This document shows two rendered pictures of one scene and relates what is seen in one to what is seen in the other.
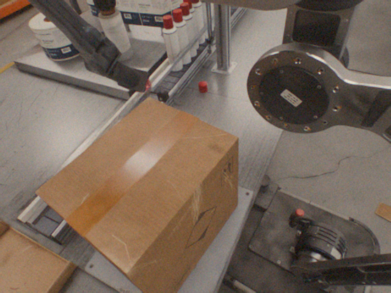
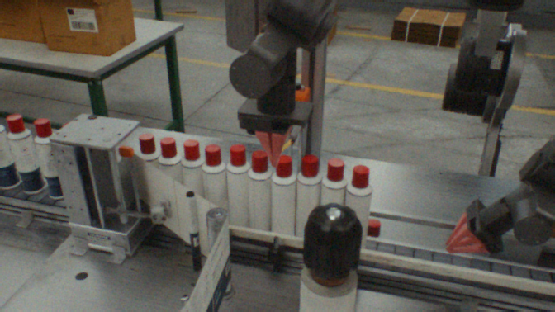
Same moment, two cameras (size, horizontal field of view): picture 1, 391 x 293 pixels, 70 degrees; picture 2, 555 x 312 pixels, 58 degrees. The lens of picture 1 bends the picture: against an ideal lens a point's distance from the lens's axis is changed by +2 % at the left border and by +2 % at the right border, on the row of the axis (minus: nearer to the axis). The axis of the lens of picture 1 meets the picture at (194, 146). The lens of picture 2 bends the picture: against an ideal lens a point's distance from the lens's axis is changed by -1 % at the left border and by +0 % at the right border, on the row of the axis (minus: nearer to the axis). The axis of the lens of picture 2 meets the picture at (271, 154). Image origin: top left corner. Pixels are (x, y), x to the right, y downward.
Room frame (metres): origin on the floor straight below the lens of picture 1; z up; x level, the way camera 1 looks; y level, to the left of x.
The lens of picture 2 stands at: (1.39, 0.74, 1.60)
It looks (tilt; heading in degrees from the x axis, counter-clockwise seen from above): 31 degrees down; 252
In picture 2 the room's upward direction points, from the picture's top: straight up
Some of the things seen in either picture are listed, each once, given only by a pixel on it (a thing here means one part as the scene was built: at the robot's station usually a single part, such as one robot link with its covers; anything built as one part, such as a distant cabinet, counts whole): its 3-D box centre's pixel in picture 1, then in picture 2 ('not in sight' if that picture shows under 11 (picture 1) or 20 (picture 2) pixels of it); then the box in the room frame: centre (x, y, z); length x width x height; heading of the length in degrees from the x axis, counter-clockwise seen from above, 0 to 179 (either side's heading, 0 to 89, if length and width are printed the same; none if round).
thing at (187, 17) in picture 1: (187, 31); (308, 200); (1.05, -0.05, 0.98); 0.05 x 0.05 x 0.20
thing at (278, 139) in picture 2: not in sight; (268, 138); (1.18, 0.10, 1.23); 0.07 x 0.07 x 0.09; 56
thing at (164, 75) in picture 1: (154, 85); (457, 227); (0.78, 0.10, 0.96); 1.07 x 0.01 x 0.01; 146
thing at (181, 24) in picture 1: (181, 38); (333, 204); (1.00, -0.02, 0.98); 0.05 x 0.05 x 0.20
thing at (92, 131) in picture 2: not in sight; (95, 130); (1.44, -0.19, 1.14); 0.14 x 0.11 x 0.01; 146
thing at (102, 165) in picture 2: not in sight; (108, 184); (1.44, -0.20, 1.01); 0.14 x 0.13 x 0.26; 146
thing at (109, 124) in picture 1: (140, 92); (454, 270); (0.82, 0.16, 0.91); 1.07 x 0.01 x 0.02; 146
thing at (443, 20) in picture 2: not in sight; (428, 26); (-1.73, -3.56, 0.11); 0.65 x 0.54 x 0.22; 137
